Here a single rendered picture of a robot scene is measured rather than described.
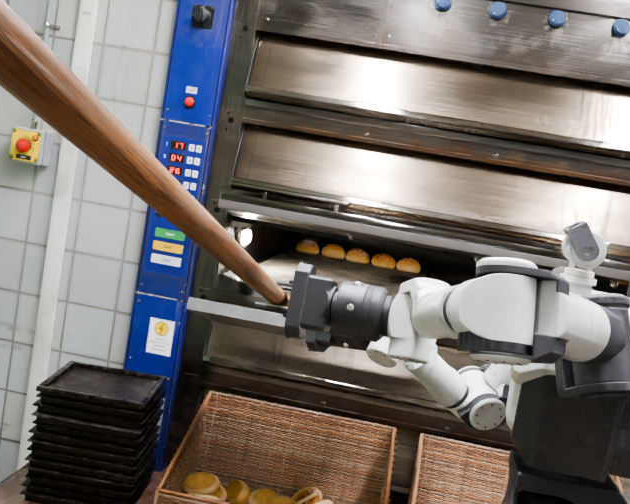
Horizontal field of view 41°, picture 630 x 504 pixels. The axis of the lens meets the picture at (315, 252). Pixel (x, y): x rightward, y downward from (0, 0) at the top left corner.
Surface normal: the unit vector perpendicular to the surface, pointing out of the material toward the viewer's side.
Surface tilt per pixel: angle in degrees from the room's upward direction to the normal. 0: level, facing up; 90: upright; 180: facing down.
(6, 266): 90
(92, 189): 90
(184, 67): 90
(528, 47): 90
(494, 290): 78
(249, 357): 70
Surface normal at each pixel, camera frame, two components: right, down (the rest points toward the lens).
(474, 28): -0.14, 0.08
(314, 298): -0.22, -0.18
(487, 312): -0.53, -0.20
